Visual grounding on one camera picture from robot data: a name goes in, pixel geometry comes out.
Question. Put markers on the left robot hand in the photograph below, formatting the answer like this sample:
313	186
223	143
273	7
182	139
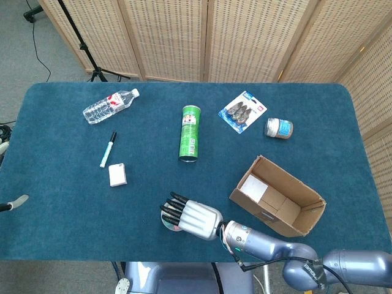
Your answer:
18	200

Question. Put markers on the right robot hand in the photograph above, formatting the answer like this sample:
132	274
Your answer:
199	220

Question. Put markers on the clear jar of colourful items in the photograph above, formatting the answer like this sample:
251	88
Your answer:
171	227

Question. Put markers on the open cardboard box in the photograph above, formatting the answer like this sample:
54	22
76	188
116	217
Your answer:
294	190

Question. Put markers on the grey-blue robot torso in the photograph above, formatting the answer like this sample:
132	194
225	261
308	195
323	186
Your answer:
183	278

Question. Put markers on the blue carpet table cover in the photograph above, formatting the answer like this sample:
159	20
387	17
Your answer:
92	220

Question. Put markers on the green chips can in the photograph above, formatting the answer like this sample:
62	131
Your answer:
190	134

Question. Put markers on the silver table leg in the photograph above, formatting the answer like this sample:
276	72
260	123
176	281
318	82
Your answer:
267	280

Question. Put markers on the white tissue pack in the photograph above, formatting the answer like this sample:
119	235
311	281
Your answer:
117	175

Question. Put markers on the white marker black cap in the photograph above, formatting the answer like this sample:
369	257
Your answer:
107	151

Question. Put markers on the blue clip blister pack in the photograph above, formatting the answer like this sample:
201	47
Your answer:
242	111

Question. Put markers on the blue label jar white lid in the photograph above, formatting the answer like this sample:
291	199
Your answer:
278	128

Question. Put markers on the clear plastic water bottle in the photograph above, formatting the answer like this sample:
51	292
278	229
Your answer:
104	107

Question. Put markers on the black tripod stand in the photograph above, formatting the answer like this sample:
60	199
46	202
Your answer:
82	47

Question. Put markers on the wicker folding screen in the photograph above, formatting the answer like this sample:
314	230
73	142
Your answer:
171	36

